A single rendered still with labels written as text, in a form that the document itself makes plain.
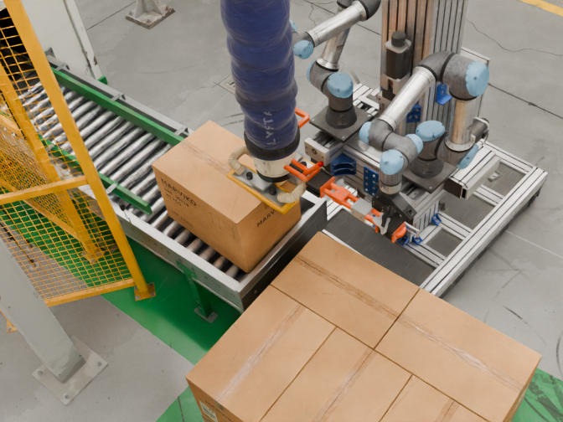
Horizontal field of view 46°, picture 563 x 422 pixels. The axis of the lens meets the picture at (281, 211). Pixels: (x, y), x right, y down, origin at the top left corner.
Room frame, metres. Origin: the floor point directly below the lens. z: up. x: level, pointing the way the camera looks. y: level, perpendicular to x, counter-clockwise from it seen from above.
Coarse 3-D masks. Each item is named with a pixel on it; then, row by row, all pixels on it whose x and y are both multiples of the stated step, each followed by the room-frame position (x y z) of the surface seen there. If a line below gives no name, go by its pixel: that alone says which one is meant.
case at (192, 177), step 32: (160, 160) 2.32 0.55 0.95; (192, 160) 2.29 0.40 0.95; (224, 160) 2.26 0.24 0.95; (192, 192) 2.08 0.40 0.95; (224, 192) 2.06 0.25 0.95; (192, 224) 2.14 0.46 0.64; (224, 224) 1.93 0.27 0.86; (256, 224) 1.93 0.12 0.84; (288, 224) 2.06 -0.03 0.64; (256, 256) 1.90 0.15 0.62
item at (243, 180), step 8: (248, 168) 1.99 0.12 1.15; (232, 176) 1.96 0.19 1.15; (240, 176) 1.95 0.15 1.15; (248, 176) 1.92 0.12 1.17; (240, 184) 1.91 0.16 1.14; (248, 184) 1.89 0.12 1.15; (272, 184) 1.87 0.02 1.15; (256, 192) 1.85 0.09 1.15; (264, 192) 1.84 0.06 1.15; (272, 192) 1.81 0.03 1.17; (280, 192) 1.83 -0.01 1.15; (288, 192) 1.83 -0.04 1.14; (264, 200) 1.80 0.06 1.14; (272, 200) 1.79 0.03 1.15; (280, 208) 1.74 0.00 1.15; (288, 208) 1.74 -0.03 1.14
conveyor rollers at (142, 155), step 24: (72, 96) 3.45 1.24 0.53; (48, 120) 3.23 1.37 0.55; (96, 120) 3.17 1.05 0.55; (120, 120) 3.15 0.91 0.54; (120, 144) 2.92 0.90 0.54; (144, 144) 2.92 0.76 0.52; (168, 144) 2.86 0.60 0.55; (72, 168) 2.77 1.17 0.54; (96, 168) 2.77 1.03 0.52; (120, 168) 2.72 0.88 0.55; (144, 168) 2.69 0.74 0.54; (144, 216) 2.33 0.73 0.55; (168, 216) 2.31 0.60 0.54; (216, 264) 1.95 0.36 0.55
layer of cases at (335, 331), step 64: (320, 256) 1.91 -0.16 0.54; (256, 320) 1.60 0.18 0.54; (320, 320) 1.55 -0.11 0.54; (384, 320) 1.50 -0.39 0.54; (448, 320) 1.46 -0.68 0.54; (192, 384) 1.34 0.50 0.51; (256, 384) 1.28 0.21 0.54; (320, 384) 1.24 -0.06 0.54; (384, 384) 1.20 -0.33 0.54; (448, 384) 1.16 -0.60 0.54; (512, 384) 1.12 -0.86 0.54
